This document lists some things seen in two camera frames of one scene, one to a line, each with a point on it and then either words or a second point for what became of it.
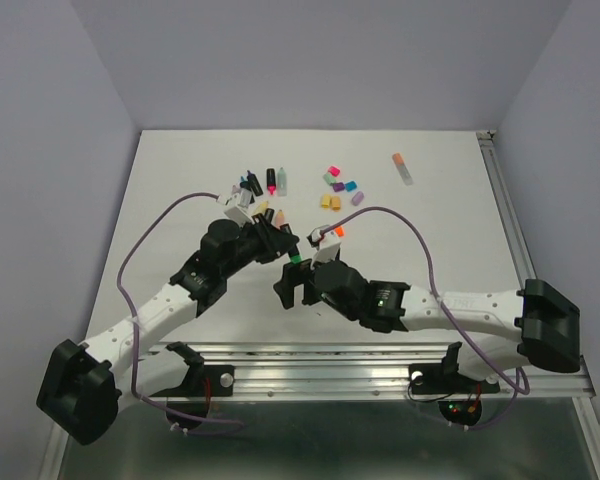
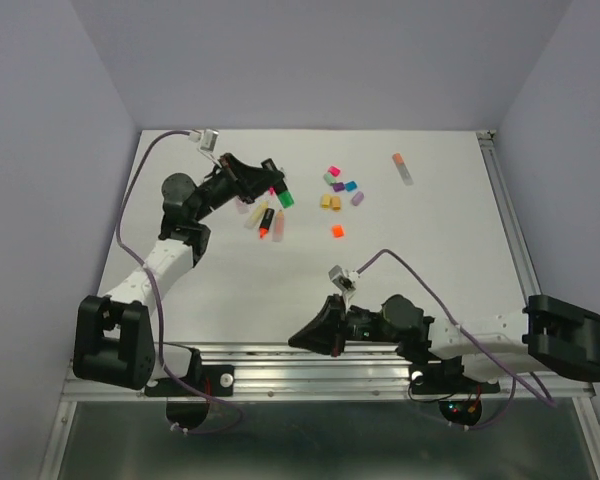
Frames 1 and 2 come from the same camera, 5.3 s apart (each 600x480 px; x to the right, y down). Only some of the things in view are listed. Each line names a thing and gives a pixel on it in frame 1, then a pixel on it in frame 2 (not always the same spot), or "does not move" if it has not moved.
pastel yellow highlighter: [261, 208] does not move
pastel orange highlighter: [403, 169] does not move
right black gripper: [293, 275] -> [327, 327]
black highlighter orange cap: [269, 214] does not move
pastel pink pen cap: [357, 198] does not move
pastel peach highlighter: [280, 218] does not move
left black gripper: [274, 241] -> [247, 182]
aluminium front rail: [344, 371] does not move
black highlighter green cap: [294, 254] -> [282, 189]
